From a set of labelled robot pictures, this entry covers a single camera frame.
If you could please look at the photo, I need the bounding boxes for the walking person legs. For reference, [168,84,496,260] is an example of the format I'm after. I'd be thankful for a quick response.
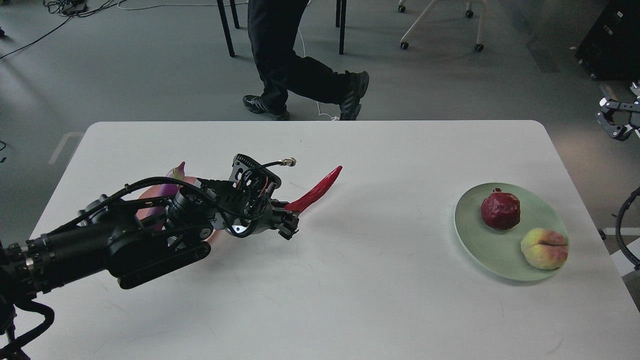
[242,0,370,121]

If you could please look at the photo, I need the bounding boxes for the purple eggplant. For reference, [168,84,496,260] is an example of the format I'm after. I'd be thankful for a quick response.
[139,161,185,231]

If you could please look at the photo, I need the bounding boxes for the black table leg right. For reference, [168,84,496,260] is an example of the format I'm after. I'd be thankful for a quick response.
[334,0,347,55]

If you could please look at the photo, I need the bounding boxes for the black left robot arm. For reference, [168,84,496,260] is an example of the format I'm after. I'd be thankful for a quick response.
[1,153,299,360]

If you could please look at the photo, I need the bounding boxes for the white office chair base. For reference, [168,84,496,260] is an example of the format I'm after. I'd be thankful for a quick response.
[398,0,489,53]

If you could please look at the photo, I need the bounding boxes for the red chili pepper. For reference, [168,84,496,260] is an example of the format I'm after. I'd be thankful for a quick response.
[284,165,343,214]

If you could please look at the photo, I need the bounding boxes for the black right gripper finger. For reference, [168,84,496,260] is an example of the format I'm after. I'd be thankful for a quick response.
[595,96,640,142]

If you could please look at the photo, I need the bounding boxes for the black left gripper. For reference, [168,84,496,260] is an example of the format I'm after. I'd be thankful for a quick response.
[212,197,299,240]

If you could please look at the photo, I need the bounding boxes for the black table leg left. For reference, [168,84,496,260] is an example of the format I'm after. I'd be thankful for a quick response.
[215,0,240,58]

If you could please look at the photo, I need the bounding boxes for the black equipment cabinet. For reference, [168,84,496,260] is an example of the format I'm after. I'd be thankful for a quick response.
[574,0,640,81]

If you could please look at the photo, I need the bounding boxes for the green plate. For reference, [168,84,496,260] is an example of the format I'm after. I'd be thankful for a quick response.
[454,182,569,282]

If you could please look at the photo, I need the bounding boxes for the peach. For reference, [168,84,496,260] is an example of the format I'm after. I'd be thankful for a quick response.
[519,227,569,271]

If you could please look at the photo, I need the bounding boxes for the black table leg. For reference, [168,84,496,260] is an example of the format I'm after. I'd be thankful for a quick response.
[215,0,240,58]
[334,0,347,55]

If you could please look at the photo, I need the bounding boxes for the red pomegranate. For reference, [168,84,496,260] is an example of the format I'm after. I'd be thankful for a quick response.
[480,187,521,230]

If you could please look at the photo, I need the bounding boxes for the pink plate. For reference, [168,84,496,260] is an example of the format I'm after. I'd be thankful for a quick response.
[135,184,228,246]

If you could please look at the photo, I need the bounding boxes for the white floor cable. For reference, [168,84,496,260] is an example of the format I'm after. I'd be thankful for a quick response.
[297,27,346,122]

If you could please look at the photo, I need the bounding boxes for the black floor cables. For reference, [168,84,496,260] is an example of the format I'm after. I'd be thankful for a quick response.
[0,0,131,60]

